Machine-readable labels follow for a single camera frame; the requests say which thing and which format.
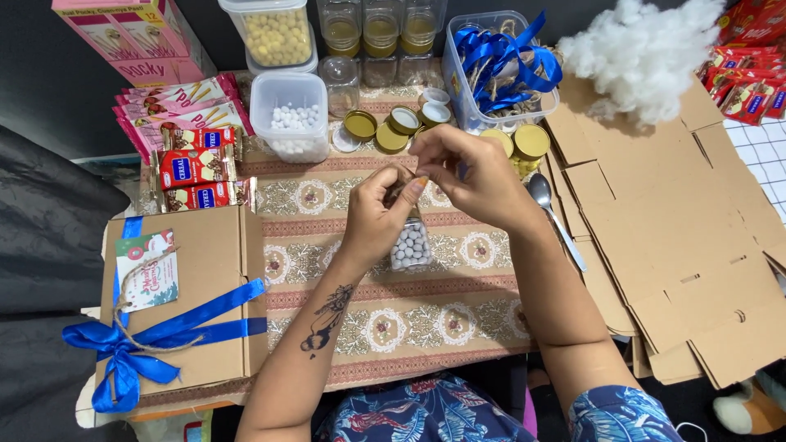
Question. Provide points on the patterned brown table runner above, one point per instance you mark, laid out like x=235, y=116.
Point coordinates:
x=393, y=319

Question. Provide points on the person's blue floral clothing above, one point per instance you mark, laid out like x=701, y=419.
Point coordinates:
x=430, y=411

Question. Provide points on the gold jar lid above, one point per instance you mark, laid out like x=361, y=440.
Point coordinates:
x=404, y=120
x=390, y=139
x=435, y=114
x=360, y=125

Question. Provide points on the lidded jar of yellow candy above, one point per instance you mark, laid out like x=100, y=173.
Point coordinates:
x=498, y=140
x=531, y=144

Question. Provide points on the clear round lid liner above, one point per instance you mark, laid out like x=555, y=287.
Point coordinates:
x=344, y=141

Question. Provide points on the pink biscuit stick carton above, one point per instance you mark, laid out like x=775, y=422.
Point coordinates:
x=141, y=37

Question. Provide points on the brown twine on gift box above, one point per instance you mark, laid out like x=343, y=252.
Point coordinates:
x=120, y=319

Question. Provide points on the silver metal spoon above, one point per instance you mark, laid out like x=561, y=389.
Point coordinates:
x=556, y=221

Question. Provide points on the black fabric cushion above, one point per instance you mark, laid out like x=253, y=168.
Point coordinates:
x=43, y=245

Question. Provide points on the clear plastic ribbon bin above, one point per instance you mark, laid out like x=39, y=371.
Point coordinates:
x=457, y=92

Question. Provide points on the person's right hand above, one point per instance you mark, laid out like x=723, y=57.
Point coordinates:
x=485, y=178

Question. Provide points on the stack of flat cardboard boxes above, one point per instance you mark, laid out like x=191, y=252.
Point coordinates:
x=669, y=233

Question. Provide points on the loose blue ribbon bundle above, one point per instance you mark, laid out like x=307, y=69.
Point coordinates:
x=497, y=52

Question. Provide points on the white fluffy stuffing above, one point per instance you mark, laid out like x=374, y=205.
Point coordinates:
x=638, y=55

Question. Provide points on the brown cardboard gift box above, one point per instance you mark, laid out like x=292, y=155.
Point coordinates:
x=202, y=276

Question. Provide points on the loose brown twine bundle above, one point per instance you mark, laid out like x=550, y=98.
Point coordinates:
x=488, y=86

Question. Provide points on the person's left hand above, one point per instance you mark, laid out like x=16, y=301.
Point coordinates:
x=371, y=221

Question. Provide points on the red wafer snack packet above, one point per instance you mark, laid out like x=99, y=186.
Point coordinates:
x=202, y=137
x=193, y=169
x=209, y=196

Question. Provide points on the empty clear glass jar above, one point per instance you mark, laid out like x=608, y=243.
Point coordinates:
x=415, y=69
x=379, y=70
x=339, y=86

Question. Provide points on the pink biscuit stick packet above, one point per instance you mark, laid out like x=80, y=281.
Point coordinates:
x=138, y=141
x=202, y=102
x=196, y=86
x=215, y=118

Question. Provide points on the festive gift tag card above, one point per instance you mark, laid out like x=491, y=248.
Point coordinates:
x=147, y=276

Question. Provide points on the glass jar of grey candy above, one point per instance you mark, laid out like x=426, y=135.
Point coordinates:
x=411, y=245

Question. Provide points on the clear plastic tub with lid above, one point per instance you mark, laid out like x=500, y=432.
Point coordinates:
x=312, y=60

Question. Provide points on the heap of red snack packets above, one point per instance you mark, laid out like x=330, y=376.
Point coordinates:
x=749, y=67

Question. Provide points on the plastic tub of white candy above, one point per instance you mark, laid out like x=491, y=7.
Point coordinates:
x=292, y=116

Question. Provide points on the blue satin ribbon bow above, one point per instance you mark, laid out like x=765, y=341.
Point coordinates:
x=132, y=356

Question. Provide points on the plastic tub of yellow candy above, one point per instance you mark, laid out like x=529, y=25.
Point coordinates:
x=276, y=34

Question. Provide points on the white and orange plush toy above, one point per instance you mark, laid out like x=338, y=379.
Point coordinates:
x=752, y=405

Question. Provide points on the white grid pattern cloth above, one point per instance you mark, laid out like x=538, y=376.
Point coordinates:
x=761, y=159

